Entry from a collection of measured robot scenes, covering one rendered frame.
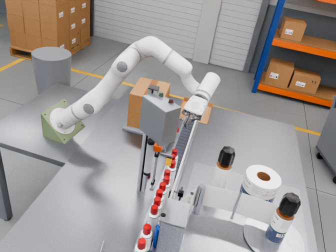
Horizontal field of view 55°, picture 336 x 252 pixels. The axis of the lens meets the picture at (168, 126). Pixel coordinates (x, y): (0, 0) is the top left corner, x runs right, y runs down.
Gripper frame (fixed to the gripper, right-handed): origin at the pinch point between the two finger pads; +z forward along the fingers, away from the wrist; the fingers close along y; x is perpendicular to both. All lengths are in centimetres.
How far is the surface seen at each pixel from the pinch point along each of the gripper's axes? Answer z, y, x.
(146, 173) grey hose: 29.2, -8.6, 11.1
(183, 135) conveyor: -22, -19, 65
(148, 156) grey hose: 23.7, -8.9, 1.8
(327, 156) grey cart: -131, 93, 208
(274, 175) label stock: -10, 48, 42
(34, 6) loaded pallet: -157, -339, 150
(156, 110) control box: 9.6, -8.8, -19.3
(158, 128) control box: 14.6, -6.0, -12.7
